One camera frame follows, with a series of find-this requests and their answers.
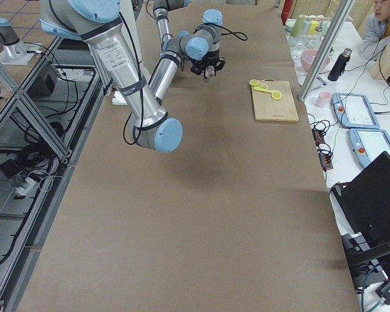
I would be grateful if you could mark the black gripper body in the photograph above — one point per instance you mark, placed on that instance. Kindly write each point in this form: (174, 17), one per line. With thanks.
(210, 60)

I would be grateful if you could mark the steel double jigger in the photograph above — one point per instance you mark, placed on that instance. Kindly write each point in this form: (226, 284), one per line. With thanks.
(208, 73)

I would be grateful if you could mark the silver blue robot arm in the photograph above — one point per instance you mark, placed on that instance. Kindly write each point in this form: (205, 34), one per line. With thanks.
(201, 47)
(99, 24)

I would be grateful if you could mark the green tall cup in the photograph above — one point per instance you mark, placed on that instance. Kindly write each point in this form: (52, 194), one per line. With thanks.
(298, 26)

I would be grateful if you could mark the yellow cup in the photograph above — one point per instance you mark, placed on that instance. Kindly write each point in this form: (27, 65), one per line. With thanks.
(312, 27)

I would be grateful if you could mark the pink plastic cup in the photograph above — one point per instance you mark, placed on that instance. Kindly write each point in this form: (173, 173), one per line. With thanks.
(323, 99)

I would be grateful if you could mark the bamboo cutting board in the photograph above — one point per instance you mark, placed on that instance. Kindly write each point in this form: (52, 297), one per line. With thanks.
(280, 108)

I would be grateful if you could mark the pink bowl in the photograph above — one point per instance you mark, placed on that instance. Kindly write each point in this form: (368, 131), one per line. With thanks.
(308, 57)

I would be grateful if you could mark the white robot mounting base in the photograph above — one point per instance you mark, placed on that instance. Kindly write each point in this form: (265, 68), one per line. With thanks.
(118, 99)

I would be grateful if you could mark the black water bottle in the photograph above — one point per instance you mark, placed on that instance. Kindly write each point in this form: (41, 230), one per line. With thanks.
(340, 64)

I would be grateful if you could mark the blue grey teach pendant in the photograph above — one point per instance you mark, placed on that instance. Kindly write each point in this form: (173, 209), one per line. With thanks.
(354, 111)

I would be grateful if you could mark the black power adapter box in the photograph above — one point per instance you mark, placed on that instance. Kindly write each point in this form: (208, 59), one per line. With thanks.
(45, 82)

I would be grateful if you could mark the seated person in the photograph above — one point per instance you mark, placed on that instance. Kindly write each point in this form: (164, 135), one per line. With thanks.
(377, 31)

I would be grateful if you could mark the white power strip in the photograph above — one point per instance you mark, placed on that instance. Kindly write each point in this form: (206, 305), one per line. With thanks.
(23, 190)

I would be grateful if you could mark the aluminium frame post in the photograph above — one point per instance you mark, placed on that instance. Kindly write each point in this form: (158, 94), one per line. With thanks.
(325, 47)

